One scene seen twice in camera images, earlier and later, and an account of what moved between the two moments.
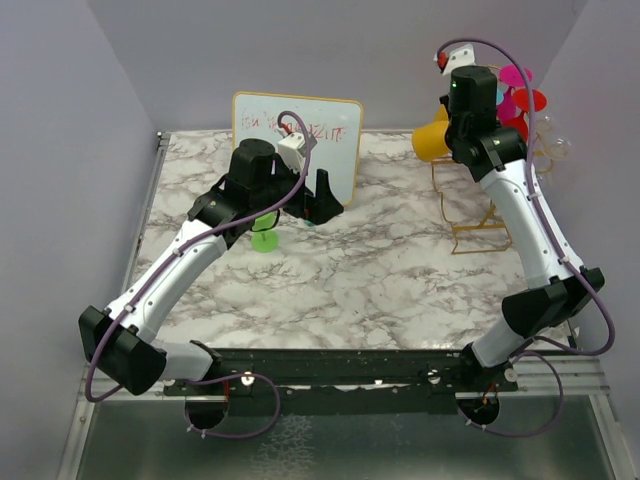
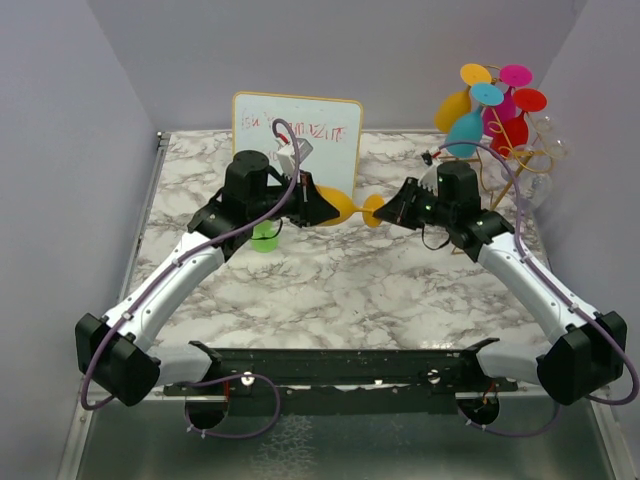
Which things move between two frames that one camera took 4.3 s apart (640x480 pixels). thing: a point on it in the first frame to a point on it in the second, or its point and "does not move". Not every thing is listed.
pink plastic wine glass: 511,76 does not move
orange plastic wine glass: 429,142 to 346,209
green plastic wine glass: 264,238 does not move
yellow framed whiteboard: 335,123 does not move
